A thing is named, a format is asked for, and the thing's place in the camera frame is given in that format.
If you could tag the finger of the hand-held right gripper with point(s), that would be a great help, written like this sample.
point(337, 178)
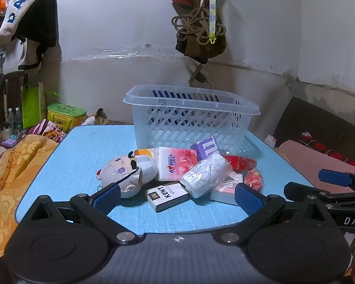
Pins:
point(335, 178)
point(301, 191)

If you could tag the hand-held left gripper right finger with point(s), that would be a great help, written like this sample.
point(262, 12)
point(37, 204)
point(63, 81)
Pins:
point(249, 198)

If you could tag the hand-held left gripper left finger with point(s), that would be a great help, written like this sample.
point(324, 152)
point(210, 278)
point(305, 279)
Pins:
point(107, 198)

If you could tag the red candy bag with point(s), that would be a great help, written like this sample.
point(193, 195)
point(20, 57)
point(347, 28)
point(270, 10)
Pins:
point(253, 180)

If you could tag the pink tissue packet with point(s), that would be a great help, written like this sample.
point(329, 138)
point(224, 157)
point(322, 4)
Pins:
point(229, 189)
point(176, 162)

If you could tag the red packet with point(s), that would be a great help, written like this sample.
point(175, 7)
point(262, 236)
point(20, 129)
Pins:
point(241, 162)

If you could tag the clear bag of white cotton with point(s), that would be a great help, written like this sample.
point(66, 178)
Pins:
point(205, 174)

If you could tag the orange bottle with white label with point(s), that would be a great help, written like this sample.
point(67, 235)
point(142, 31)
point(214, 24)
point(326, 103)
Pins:
point(148, 165)

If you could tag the black and white cigarette box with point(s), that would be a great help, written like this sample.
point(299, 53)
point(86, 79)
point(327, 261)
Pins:
point(165, 196)

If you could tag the purple card box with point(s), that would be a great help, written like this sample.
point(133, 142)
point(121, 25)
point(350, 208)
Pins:
point(205, 148)

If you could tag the clear plastic basket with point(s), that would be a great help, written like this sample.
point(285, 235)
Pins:
point(189, 118)

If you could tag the pink bedding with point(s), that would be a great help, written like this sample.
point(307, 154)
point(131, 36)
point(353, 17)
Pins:
point(301, 162)

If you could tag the dark wooden headboard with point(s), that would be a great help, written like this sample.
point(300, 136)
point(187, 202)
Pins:
point(313, 124)

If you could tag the small white box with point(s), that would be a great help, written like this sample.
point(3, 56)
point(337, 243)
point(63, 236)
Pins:
point(270, 141)

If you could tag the brown cardboard piece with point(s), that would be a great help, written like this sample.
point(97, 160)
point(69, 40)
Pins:
point(106, 119)

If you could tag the white lying bottle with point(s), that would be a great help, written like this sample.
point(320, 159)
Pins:
point(88, 120)

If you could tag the floral magenta blanket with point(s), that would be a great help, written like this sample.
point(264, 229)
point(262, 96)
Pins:
point(48, 130)

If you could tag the yellow-green box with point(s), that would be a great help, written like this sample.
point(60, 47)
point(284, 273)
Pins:
point(65, 118)

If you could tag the orange patterned blanket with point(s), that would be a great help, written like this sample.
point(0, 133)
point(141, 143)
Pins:
point(14, 177)

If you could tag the small purple box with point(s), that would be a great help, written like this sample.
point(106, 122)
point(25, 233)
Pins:
point(9, 142)

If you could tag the clear water bottle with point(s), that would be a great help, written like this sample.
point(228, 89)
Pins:
point(11, 118)
point(19, 119)

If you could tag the green paper bag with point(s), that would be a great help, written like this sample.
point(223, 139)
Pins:
point(32, 106)

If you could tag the dark wooden chair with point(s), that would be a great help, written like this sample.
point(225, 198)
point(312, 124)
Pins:
point(13, 85)

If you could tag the brown hanging bag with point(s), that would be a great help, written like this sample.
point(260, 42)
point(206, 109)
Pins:
point(207, 48)

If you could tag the white garment with black trim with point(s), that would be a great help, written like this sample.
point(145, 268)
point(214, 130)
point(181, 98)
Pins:
point(25, 56)

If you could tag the white jacket with blue letters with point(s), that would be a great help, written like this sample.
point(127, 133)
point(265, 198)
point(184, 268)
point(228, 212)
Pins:
point(20, 3)

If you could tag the black wall charger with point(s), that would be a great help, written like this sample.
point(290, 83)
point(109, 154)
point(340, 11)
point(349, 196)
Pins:
point(200, 78)

